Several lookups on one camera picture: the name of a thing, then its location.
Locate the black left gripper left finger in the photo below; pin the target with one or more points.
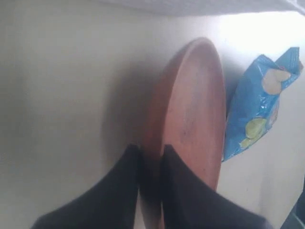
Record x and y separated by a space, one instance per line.
110 204

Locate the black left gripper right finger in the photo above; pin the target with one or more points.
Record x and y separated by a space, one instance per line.
188 203

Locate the blue chips bag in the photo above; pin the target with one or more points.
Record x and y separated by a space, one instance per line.
255 103

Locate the brown round plate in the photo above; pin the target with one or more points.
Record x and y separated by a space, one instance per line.
188 112

